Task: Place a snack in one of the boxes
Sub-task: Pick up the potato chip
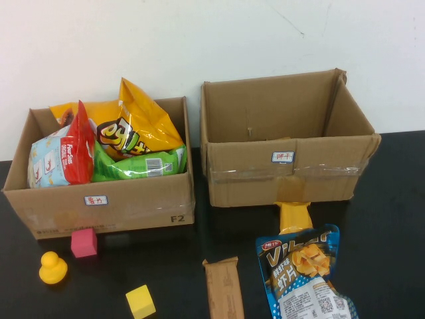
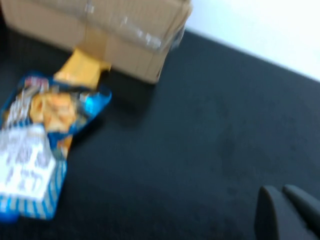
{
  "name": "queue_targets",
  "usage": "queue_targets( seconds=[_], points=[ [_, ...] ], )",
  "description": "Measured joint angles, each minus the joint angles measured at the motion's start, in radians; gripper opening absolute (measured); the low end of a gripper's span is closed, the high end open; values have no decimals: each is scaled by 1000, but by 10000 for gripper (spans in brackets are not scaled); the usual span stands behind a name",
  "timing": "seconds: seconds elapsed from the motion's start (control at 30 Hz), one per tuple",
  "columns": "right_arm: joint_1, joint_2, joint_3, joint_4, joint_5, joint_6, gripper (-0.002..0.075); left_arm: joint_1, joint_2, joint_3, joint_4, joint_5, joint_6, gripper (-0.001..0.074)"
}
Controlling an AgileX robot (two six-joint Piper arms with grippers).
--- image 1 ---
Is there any brown snack bar packet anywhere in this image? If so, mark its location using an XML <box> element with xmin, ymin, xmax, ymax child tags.
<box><xmin>202</xmin><ymin>256</ymin><xmax>245</xmax><ymax>319</ymax></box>

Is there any blue Vikar prawn chip bag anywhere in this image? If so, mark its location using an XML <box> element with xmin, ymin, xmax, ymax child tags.
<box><xmin>254</xmin><ymin>224</ymin><xmax>361</xmax><ymax>319</ymax></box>

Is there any green snack bag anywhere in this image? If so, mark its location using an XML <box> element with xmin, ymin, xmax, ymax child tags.
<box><xmin>92</xmin><ymin>141</ymin><xmax>187</xmax><ymax>183</ymax></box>

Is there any yellow snack bar packet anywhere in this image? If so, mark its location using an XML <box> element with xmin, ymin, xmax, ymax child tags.
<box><xmin>274</xmin><ymin>201</ymin><xmax>313</xmax><ymax>233</ymax></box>

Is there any orange snack bag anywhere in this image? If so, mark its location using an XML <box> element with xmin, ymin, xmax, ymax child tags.
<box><xmin>48</xmin><ymin>101</ymin><xmax>122</xmax><ymax>127</ymax></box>

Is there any cardboard box with clear tape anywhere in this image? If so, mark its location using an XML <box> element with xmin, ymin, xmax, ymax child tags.
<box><xmin>200</xmin><ymin>68</ymin><xmax>382</xmax><ymax>209</ymax></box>

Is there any large yellow chip bag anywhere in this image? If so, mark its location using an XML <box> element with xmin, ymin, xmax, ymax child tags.
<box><xmin>96</xmin><ymin>77</ymin><xmax>185</xmax><ymax>160</ymax></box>

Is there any cardboard box printed F2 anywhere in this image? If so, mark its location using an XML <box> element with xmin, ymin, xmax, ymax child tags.
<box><xmin>1</xmin><ymin>96</ymin><xmax>196</xmax><ymax>241</ymax></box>

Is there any red and blue prawn cracker bag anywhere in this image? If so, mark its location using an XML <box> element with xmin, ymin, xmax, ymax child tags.
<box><xmin>27</xmin><ymin>100</ymin><xmax>97</xmax><ymax>189</ymax></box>

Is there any pink foam cube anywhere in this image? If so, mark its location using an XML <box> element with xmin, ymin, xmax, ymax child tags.
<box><xmin>70</xmin><ymin>228</ymin><xmax>98</xmax><ymax>259</ymax></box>

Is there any yellow foam cube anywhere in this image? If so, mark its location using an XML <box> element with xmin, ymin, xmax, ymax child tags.
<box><xmin>125</xmin><ymin>284</ymin><xmax>157</xmax><ymax>319</ymax></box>

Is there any yellow rubber duck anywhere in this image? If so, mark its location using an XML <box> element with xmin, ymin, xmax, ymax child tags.
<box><xmin>38</xmin><ymin>251</ymin><xmax>69</xmax><ymax>285</ymax></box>

